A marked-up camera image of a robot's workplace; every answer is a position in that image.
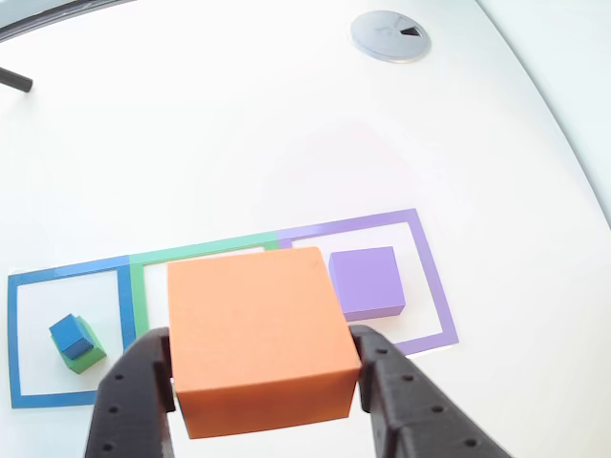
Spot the blue square frame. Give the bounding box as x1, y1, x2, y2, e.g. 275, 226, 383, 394
7, 255, 139, 410

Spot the purple square frame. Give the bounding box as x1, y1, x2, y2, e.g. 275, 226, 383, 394
276, 208, 460, 358

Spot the green square frame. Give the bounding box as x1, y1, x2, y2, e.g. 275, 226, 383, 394
128, 232, 281, 344

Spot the purple square block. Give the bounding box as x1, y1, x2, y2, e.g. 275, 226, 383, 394
327, 246, 407, 322

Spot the silver round cable grommet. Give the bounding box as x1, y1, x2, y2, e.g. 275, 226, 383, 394
349, 10, 432, 65

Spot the black camera tripod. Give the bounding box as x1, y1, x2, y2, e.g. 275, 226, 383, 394
0, 66, 33, 94

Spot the green square block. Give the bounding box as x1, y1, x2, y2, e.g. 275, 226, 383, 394
50, 315, 108, 376

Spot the small blue cube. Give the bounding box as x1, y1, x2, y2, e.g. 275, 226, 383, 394
49, 313, 94, 361

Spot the orange square block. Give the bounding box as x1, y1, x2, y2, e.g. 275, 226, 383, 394
166, 246, 362, 440

